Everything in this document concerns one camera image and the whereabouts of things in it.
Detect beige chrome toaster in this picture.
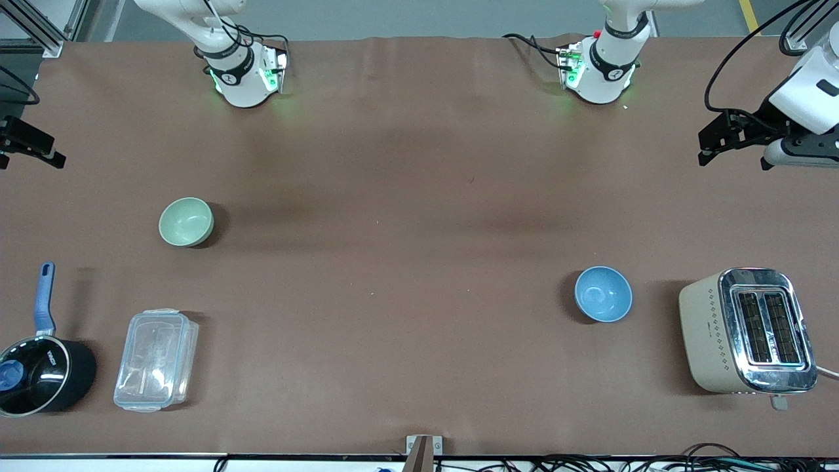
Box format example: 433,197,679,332
678,267,819,412

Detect green bowl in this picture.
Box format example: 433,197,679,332
158,197,215,248

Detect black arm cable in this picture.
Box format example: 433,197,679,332
703,0,821,130
0,64,42,106

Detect black pot blue handle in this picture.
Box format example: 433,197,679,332
0,262,98,418

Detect black base cable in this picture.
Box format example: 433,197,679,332
502,32,566,70
220,18,291,61

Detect aluminium frame profile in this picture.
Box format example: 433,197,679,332
0,0,90,59
782,0,839,53

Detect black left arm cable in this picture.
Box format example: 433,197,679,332
703,0,821,130

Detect tangled black cables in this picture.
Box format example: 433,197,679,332
213,442,839,472

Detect black left base cable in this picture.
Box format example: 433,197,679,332
502,32,566,70

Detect clear plastic food container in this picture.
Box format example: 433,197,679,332
113,308,200,414

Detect brown table mat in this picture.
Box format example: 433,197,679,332
0,34,839,458

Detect metal mount bracket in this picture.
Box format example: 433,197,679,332
405,434,444,472

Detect blue bowl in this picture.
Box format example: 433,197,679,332
574,265,634,323

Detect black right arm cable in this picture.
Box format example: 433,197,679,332
0,64,42,106

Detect black right base cable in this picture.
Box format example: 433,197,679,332
220,18,291,61

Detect glass lid blue knob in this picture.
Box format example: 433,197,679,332
0,336,70,417

